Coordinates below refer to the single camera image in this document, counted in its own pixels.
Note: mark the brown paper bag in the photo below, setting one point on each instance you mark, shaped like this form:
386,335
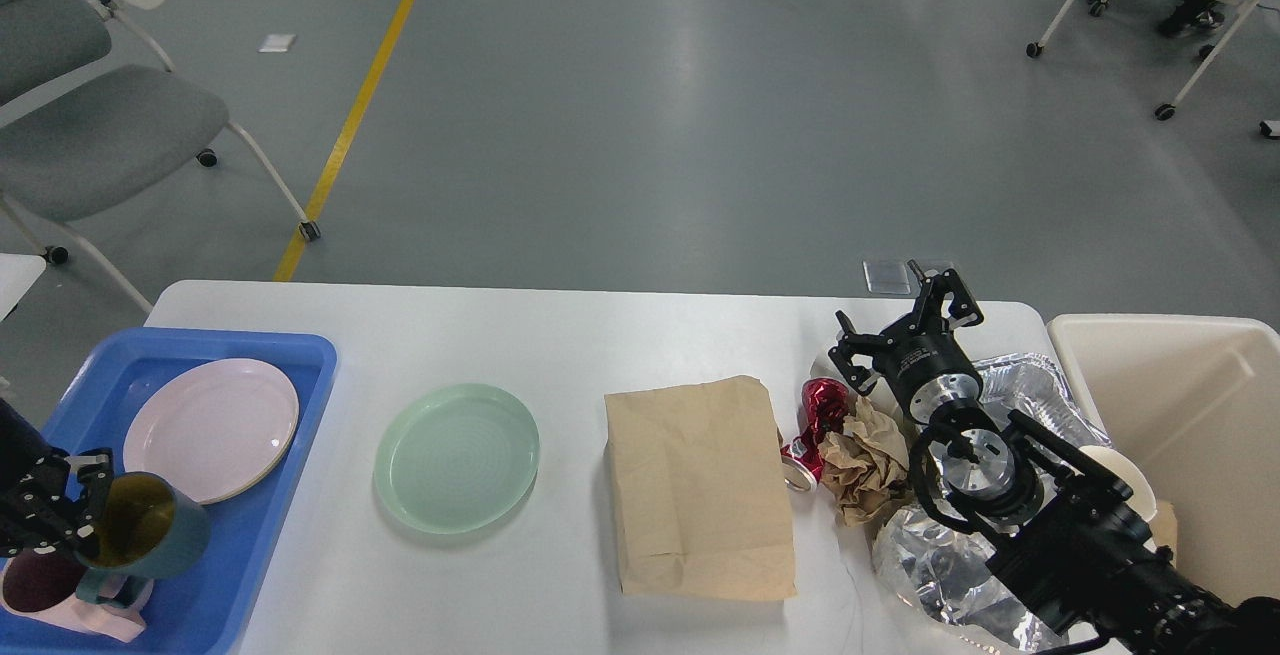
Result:
700,503

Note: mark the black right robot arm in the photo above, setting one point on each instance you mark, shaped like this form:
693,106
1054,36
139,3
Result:
1066,542

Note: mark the pink plate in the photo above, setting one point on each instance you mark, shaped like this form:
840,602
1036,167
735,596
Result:
216,431

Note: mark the crumpled brown paper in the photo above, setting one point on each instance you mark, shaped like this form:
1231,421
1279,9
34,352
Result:
865,464

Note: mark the grey floor plate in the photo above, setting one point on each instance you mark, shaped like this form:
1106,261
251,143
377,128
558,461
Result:
901,277

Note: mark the pink mug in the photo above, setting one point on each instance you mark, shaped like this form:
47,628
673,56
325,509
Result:
65,593

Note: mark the crushed red can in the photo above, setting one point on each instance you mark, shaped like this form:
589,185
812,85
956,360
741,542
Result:
824,403

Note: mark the beige plastic bin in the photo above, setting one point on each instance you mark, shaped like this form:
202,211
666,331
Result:
1193,401

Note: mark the crumpled aluminium foil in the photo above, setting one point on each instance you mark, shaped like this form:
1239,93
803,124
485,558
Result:
941,575

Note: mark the blue plastic tray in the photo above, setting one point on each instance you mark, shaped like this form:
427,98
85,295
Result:
205,610

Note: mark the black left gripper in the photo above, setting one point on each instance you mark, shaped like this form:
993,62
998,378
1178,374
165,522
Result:
33,513

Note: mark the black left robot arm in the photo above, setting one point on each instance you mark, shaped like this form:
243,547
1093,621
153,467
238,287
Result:
21,441

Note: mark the grey chair left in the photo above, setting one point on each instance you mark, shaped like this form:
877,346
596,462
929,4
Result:
108,139

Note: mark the aluminium foil tray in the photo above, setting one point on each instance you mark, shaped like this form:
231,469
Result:
1033,385

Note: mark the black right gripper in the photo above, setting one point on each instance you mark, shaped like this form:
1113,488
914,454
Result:
927,368

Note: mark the light green plate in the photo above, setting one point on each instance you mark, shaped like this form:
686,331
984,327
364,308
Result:
457,460

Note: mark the dark teal mug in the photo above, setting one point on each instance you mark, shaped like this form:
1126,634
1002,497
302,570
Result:
149,530

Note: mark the white paper cup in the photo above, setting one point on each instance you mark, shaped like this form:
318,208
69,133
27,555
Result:
1143,500

